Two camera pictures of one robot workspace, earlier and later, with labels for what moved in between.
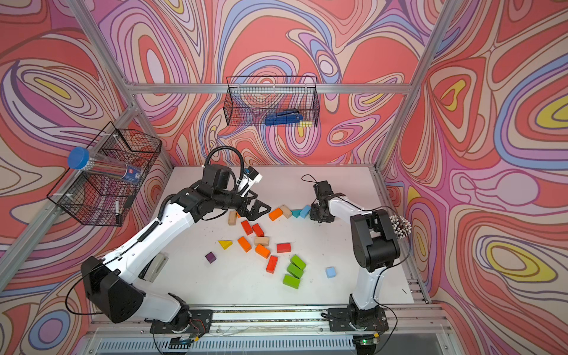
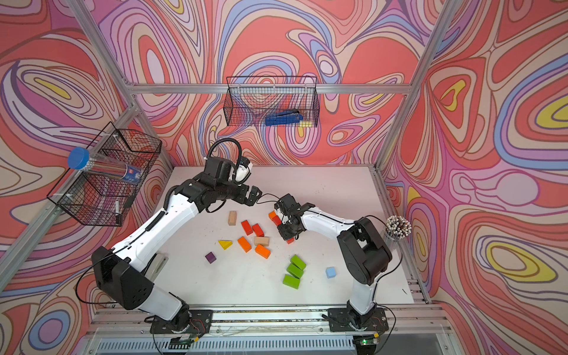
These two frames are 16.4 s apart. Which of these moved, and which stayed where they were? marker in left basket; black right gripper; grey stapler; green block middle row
Moved: black right gripper
Stayed: marker in left basket; grey stapler; green block middle row
